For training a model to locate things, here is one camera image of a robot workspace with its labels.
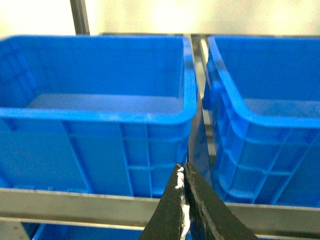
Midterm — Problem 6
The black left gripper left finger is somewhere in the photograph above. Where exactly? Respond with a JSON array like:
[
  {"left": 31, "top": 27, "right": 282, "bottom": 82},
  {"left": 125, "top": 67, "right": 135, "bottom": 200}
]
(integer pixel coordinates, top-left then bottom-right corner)
[{"left": 139, "top": 163, "right": 191, "bottom": 240}]

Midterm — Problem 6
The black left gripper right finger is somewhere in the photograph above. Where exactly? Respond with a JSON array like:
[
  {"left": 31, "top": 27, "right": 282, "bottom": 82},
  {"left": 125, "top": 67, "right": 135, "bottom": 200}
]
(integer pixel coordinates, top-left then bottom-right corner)
[{"left": 184, "top": 162, "right": 258, "bottom": 240}]

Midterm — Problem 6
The blue crate upper left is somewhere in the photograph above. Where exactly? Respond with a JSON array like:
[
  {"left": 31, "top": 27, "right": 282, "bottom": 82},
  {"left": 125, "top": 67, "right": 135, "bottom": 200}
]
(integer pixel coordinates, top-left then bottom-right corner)
[{"left": 0, "top": 35, "right": 198, "bottom": 198}]

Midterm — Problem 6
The blue crate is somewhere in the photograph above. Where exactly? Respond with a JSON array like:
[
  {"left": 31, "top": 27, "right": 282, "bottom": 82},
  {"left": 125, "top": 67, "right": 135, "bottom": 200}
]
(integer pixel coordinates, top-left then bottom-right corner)
[
  {"left": 0, "top": 35, "right": 198, "bottom": 198},
  {"left": 202, "top": 36, "right": 320, "bottom": 207},
  {"left": 22, "top": 222, "right": 142, "bottom": 240}
]

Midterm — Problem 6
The blue crate lower left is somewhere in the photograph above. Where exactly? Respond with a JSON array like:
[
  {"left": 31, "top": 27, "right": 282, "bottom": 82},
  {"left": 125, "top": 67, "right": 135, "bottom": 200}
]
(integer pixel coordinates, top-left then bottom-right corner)
[{"left": 22, "top": 222, "right": 142, "bottom": 240}]

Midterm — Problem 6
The blue crate upper right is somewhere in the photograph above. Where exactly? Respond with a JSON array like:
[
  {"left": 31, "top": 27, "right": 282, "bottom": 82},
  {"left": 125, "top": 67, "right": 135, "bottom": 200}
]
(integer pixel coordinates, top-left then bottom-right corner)
[{"left": 202, "top": 36, "right": 320, "bottom": 207}]

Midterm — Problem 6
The steel shelf rack frame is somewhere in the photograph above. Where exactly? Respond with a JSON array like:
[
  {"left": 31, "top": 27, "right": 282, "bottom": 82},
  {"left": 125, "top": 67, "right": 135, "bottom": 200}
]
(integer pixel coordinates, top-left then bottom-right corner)
[{"left": 0, "top": 0, "right": 320, "bottom": 238}]

